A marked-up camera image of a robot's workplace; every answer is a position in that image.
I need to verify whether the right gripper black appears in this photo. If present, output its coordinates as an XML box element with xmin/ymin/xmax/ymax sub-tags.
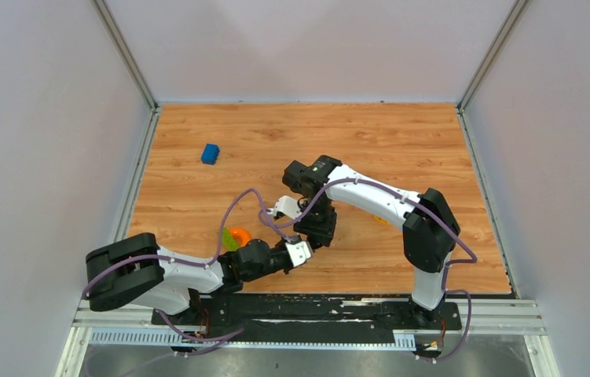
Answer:
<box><xmin>293</xmin><ymin>198</ymin><xmax>337</xmax><ymax>247</ymax></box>

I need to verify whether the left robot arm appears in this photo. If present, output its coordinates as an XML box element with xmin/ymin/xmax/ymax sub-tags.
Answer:
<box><xmin>82</xmin><ymin>232</ymin><xmax>313</xmax><ymax>324</ymax></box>

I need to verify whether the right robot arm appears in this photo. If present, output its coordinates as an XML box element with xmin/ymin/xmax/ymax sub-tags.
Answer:
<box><xmin>269</xmin><ymin>155</ymin><xmax>460</xmax><ymax>328</ymax></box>

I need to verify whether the orange green toy block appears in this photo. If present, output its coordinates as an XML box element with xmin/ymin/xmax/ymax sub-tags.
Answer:
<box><xmin>222</xmin><ymin>227</ymin><xmax>252</xmax><ymax>251</ymax></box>

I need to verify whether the blue toy block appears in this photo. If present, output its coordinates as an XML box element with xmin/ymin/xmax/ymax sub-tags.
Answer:
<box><xmin>200</xmin><ymin>143</ymin><xmax>220</xmax><ymax>165</ymax></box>

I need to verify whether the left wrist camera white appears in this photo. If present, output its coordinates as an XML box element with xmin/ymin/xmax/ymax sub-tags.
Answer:
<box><xmin>285</xmin><ymin>240</ymin><xmax>313</xmax><ymax>268</ymax></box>

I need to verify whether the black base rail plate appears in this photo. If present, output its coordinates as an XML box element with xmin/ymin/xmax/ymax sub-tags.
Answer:
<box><xmin>168</xmin><ymin>294</ymin><xmax>464</xmax><ymax>345</ymax></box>

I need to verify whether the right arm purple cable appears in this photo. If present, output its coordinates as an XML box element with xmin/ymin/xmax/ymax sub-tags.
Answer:
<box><xmin>258</xmin><ymin>178</ymin><xmax>478</xmax><ymax>364</ymax></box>

